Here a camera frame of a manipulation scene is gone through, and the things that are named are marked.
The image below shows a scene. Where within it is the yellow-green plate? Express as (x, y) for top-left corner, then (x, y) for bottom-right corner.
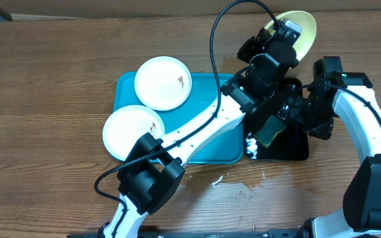
(261, 11), (317, 62)

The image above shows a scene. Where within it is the black plastic tray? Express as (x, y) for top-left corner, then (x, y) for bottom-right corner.
(243, 78), (309, 161)

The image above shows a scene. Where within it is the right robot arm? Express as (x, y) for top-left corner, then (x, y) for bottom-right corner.
(279, 72), (381, 237)

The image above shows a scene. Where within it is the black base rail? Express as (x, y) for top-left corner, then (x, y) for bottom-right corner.
(67, 225), (310, 238)

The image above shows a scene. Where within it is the green yellow sponge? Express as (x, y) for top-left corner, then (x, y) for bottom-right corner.
(253, 116), (286, 148)

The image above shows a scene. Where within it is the white plate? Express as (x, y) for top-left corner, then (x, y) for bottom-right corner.
(103, 105), (165, 161)
(134, 56), (192, 111)

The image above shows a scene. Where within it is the white plate top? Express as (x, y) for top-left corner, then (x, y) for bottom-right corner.
(134, 56), (192, 111)

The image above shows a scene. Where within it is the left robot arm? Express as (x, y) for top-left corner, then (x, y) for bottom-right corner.
(94, 28), (301, 237)

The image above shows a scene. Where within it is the white plate lower left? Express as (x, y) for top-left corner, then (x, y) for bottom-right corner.
(103, 105), (165, 161)

